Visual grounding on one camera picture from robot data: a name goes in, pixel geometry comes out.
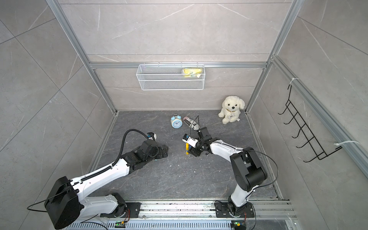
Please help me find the white plush dog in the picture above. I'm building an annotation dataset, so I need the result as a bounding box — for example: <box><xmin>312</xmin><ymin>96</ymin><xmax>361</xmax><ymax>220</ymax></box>
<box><xmin>218</xmin><ymin>95</ymin><xmax>245</xmax><ymax>125</ymax></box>

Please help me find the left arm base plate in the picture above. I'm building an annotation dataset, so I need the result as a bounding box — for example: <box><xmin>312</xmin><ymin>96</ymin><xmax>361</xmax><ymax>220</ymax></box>
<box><xmin>122</xmin><ymin>202</ymin><xmax>141</xmax><ymax>219</ymax></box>

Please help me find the yellow sponge in basket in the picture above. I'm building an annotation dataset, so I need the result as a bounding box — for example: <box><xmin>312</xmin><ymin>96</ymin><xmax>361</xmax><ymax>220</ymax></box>
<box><xmin>181</xmin><ymin>68</ymin><xmax>203</xmax><ymax>78</ymax></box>

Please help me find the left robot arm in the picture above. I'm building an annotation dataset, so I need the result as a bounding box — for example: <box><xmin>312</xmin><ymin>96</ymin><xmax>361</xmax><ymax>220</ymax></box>
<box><xmin>42</xmin><ymin>129</ymin><xmax>169</xmax><ymax>230</ymax></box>

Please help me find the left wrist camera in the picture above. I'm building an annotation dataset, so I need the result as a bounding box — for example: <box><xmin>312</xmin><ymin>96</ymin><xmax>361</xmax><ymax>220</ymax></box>
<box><xmin>147</xmin><ymin>132</ymin><xmax>157</xmax><ymax>141</ymax></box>

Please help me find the white wire mesh basket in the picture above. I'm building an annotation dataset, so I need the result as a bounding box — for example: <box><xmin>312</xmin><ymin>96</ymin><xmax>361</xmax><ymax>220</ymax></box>
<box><xmin>136</xmin><ymin>63</ymin><xmax>206</xmax><ymax>91</ymax></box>

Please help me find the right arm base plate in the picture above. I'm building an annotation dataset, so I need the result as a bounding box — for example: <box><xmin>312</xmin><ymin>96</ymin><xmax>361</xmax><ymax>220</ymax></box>
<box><xmin>214</xmin><ymin>200</ymin><xmax>255</xmax><ymax>218</ymax></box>

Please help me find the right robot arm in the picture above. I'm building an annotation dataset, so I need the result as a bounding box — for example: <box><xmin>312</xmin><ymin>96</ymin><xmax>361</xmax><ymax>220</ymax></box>
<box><xmin>183</xmin><ymin>127</ymin><xmax>279</xmax><ymax>218</ymax></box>

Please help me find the black wire hook rack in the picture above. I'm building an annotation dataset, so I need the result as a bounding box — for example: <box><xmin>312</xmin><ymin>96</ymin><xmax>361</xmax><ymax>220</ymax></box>
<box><xmin>278</xmin><ymin>85</ymin><xmax>343</xmax><ymax>163</ymax></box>

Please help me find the blue alarm clock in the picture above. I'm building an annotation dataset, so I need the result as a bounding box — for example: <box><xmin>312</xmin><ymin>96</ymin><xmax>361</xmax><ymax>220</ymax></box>
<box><xmin>171</xmin><ymin>114</ymin><xmax>183</xmax><ymax>128</ymax></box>

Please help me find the aluminium mounting rail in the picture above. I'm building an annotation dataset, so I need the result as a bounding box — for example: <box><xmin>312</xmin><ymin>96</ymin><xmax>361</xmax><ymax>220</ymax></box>
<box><xmin>56</xmin><ymin>199</ymin><xmax>300</xmax><ymax>222</ymax></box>

